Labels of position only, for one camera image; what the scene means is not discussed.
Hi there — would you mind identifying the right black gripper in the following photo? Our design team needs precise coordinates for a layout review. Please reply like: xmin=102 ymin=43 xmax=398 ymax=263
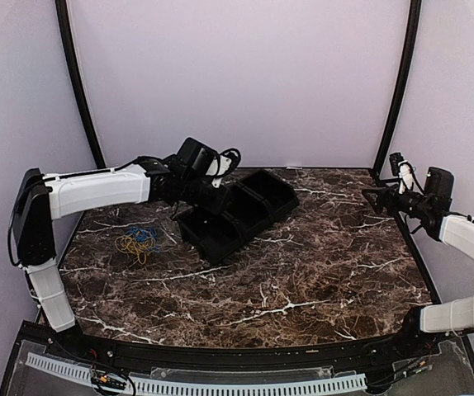
xmin=363 ymin=178 xmax=433 ymax=219

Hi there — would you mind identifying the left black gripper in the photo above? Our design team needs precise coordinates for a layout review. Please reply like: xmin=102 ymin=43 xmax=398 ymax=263
xmin=180 ymin=174 xmax=233 ymax=214

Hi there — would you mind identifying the black three-compartment bin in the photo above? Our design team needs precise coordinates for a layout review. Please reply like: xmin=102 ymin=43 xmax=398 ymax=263
xmin=177 ymin=169 xmax=299 ymax=266

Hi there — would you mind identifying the blue cable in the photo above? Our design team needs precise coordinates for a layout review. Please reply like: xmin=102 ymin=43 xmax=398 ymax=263
xmin=122 ymin=224 xmax=162 ymax=253

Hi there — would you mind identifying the yellow cable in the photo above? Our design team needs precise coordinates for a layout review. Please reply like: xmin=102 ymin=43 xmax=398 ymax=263
xmin=114 ymin=233 xmax=160 ymax=265

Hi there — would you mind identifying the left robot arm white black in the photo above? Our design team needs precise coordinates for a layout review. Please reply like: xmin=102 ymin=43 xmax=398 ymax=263
xmin=7 ymin=137 xmax=241 ymax=360

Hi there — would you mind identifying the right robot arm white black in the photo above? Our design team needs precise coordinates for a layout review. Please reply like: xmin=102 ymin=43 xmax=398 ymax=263
xmin=362 ymin=160 xmax=474 ymax=358

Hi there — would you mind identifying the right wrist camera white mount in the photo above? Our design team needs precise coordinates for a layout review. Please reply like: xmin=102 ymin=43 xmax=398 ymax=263
xmin=389 ymin=152 xmax=417 ymax=195

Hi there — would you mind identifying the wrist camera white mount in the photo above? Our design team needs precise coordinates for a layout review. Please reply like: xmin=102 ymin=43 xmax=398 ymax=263
xmin=206 ymin=148 xmax=242 ymax=188
xmin=389 ymin=152 xmax=417 ymax=195

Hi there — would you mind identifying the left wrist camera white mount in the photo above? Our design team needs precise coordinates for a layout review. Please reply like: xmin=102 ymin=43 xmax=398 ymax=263
xmin=206 ymin=148 xmax=242 ymax=188

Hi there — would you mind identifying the left black frame post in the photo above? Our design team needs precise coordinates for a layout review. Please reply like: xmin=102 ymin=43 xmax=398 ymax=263
xmin=55 ymin=0 xmax=106 ymax=169

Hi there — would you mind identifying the black frame post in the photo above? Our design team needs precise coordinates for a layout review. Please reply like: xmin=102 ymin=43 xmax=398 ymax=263
xmin=55 ymin=0 xmax=106 ymax=169
xmin=371 ymin=0 xmax=422 ymax=180

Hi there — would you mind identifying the right black frame post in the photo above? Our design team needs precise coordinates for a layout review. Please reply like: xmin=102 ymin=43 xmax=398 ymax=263
xmin=371 ymin=0 xmax=422 ymax=180

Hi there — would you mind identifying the white slotted cable duct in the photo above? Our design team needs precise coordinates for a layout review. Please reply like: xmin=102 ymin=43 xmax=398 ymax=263
xmin=25 ymin=352 xmax=367 ymax=395

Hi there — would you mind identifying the black front rail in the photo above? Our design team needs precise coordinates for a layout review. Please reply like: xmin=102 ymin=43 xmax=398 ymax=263
xmin=16 ymin=321 xmax=440 ymax=373

